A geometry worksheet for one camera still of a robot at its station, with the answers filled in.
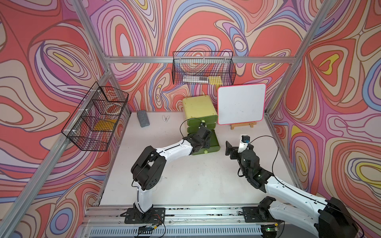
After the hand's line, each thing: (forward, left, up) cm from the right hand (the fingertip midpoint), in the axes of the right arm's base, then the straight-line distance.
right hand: (235, 145), depth 81 cm
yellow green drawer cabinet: (+25, +18, +6) cm, 32 cm away
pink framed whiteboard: (+33, -11, +1) cm, 35 cm away
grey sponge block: (+35, +62, -13) cm, 72 cm away
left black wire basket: (+5, +75, +15) cm, 76 cm away
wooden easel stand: (+24, -19, -11) cm, 33 cm away
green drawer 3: (+8, +9, -13) cm, 17 cm away
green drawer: (+12, +20, +7) cm, 25 cm away
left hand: (+8, +14, -6) cm, 17 cm away
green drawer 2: (+15, +23, -4) cm, 28 cm away
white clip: (+33, +44, -13) cm, 57 cm away
